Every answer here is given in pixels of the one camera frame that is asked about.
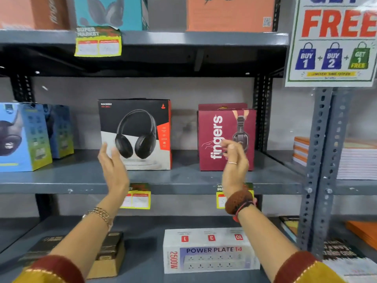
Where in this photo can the person's left hand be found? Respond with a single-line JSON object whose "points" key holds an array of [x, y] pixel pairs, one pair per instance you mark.
{"points": [[116, 176]]}

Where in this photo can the person's right hand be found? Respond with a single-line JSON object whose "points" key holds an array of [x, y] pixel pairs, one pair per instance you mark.
{"points": [[235, 173]]}

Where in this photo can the person's right fingers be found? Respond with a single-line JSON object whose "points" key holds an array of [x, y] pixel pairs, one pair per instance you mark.
{"points": [[232, 150]]}

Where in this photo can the person's left thumb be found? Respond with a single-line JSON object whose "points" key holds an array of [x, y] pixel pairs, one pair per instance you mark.
{"points": [[115, 157]]}

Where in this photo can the person's left forearm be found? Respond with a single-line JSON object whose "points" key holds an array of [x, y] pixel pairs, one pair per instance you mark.
{"points": [[88, 235]]}

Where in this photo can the person's right forearm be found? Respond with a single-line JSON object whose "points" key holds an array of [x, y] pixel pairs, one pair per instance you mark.
{"points": [[262, 238]]}

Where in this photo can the maroon headphone box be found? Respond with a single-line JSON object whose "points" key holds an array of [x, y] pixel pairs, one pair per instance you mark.
{"points": [[221, 106], [212, 129]]}

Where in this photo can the black white headphone box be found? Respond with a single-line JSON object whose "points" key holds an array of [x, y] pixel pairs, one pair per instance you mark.
{"points": [[135, 126]]}

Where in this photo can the yellow price tag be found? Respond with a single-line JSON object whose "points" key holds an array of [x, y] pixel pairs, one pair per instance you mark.
{"points": [[220, 198], [140, 198], [98, 45]]}

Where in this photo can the brown scrunchie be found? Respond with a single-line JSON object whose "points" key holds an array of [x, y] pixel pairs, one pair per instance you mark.
{"points": [[238, 200]]}

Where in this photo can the light blue headphone box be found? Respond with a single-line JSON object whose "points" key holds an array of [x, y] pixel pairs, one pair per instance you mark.
{"points": [[20, 138], [61, 129]]}

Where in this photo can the grey metal shelf rack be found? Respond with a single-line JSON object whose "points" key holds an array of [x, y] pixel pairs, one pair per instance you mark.
{"points": [[176, 181]]}

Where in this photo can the black gold box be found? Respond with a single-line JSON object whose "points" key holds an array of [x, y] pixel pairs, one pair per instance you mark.
{"points": [[110, 253]]}

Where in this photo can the white power strip box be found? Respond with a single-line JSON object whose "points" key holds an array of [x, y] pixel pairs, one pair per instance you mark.
{"points": [[206, 253]]}

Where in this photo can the stack of notebooks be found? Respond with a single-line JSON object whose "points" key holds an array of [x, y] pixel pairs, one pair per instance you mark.
{"points": [[353, 162]]}

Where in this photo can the person's mustard maroon left sleeve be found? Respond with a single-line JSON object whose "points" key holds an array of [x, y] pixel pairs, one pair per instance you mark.
{"points": [[50, 271]]}

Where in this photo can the person's mustard maroon sleeve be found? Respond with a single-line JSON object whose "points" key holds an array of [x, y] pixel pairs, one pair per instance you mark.
{"points": [[50, 271], [306, 269]]}

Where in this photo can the orange box with code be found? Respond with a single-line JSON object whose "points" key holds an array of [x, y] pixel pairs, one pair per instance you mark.
{"points": [[229, 14]]}

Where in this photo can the person's mustard maroon right sleeve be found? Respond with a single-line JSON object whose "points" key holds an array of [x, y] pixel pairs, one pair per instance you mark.
{"points": [[306, 269]]}

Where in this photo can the teal headphone box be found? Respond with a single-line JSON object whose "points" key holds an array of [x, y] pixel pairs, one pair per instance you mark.
{"points": [[109, 11]]}

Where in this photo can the white promotional offer sign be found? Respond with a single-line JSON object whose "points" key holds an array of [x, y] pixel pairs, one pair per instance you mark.
{"points": [[332, 41]]}

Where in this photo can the orange book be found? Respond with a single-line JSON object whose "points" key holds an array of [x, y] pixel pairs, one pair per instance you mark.
{"points": [[363, 232]]}

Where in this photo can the orange brown box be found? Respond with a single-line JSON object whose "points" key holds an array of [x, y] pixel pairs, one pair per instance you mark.
{"points": [[32, 11]]}

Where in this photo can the grey perforated upright post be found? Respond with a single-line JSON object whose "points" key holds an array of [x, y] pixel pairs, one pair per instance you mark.
{"points": [[321, 173]]}

